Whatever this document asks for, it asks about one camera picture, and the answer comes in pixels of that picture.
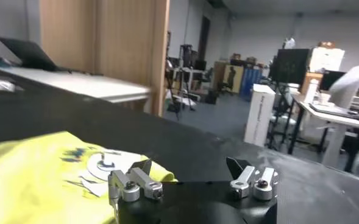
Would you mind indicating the black table cover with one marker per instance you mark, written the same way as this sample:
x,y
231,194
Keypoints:
x,y
167,137

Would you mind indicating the wooden partition screen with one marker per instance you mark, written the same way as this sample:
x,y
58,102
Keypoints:
x,y
121,45

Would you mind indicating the black tripod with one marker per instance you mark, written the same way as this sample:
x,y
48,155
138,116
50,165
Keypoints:
x,y
180,85

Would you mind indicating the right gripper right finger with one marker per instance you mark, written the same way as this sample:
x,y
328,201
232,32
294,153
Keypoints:
x,y
246,178

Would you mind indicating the white standing desk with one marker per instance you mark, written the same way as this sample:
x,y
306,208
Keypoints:
x,y
334,131

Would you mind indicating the blue cabinet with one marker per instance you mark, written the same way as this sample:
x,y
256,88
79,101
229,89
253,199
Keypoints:
x,y
250,83

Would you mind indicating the tall white cardboard box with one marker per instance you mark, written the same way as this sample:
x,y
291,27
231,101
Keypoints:
x,y
260,115

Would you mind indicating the black laptop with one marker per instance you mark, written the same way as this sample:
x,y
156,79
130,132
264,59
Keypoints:
x,y
30,54

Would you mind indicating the white bottle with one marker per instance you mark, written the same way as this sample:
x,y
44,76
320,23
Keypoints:
x,y
311,91

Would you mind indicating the yellow poster with silhouette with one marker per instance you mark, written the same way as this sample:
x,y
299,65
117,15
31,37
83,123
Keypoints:
x,y
232,79

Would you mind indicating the white storage box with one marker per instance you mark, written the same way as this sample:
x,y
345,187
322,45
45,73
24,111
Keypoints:
x,y
327,59

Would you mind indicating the grey closed laptop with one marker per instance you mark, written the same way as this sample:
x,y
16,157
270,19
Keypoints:
x,y
334,110

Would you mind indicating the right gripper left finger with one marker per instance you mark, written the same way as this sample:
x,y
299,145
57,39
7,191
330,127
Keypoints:
x,y
142,181

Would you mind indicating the yellow-green T-shirt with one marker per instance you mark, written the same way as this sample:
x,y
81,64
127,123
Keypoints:
x,y
39,182

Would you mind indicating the white table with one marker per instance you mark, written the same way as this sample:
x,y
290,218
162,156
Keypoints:
x,y
75,85

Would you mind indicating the black monitor on stand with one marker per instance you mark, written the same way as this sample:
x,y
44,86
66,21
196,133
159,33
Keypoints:
x,y
290,67

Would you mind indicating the white curved panel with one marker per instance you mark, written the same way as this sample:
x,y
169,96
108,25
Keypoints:
x,y
350,85

